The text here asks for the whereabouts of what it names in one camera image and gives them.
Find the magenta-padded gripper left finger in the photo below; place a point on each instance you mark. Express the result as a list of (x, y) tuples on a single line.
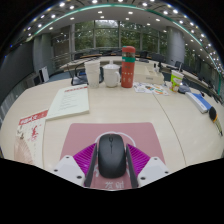
[(68, 168)]

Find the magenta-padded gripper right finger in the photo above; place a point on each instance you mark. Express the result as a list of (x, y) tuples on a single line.
[(151, 168)]

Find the black computer mouse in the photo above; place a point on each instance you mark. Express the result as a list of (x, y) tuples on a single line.
[(111, 156)]

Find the pink mouse pad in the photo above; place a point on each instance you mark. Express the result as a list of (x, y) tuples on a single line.
[(83, 133)]

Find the red and white magazine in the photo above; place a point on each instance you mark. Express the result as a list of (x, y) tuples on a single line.
[(30, 136)]

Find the white booklet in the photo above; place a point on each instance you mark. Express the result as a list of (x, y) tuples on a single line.
[(70, 101)]

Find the colourful leaflet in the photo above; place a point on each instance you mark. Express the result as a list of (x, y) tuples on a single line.
[(150, 88)]

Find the black handheld microphone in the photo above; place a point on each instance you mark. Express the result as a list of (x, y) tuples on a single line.
[(213, 114)]

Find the blue and white box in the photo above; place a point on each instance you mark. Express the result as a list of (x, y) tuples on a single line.
[(199, 101)]

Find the black conference microphone unit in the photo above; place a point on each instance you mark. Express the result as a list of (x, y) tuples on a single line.
[(184, 89)]

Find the green printed paper cup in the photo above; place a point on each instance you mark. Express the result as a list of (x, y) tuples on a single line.
[(176, 81)]

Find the dark conference chairs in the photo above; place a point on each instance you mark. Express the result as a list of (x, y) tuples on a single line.
[(78, 78)]

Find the white cardboard box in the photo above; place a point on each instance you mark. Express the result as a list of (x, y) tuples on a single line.
[(148, 76)]

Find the white standing appliance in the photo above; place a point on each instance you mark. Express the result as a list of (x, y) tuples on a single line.
[(44, 74)]

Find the white paper cup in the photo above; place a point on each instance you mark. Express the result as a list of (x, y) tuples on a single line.
[(92, 73)]

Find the white mug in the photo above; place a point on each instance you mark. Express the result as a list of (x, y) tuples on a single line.
[(110, 76)]

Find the red drink bottle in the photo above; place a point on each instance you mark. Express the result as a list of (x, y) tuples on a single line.
[(128, 68)]

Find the ceiling lights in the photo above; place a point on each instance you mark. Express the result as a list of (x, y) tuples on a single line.
[(62, 4)]

